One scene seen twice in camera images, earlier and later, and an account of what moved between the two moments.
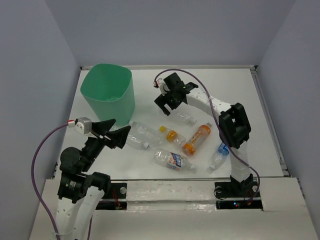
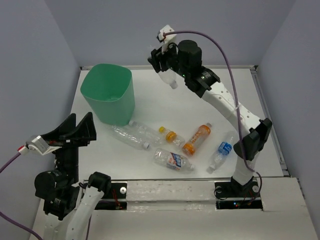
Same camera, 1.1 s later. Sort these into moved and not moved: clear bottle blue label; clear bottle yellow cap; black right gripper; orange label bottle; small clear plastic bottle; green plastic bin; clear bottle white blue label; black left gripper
Moved: black right gripper; small clear plastic bottle; black left gripper
Not moved: clear bottle yellow cap; orange label bottle; clear bottle blue label; green plastic bin; clear bottle white blue label
